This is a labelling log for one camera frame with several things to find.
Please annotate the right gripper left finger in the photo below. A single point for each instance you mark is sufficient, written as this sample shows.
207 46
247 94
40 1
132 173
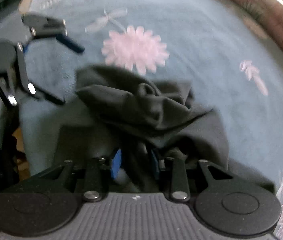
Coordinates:
49 200

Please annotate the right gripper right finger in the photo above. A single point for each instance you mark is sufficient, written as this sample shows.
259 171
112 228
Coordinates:
222 201

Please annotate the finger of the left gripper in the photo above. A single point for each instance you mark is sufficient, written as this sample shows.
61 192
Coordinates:
42 27
14 81

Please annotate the black garment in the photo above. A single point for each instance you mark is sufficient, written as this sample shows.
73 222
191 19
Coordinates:
147 120

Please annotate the blue floral bed sheet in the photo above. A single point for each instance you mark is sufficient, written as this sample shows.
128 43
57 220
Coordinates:
234 67

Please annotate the pink floral quilt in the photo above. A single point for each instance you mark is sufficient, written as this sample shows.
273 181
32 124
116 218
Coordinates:
266 12

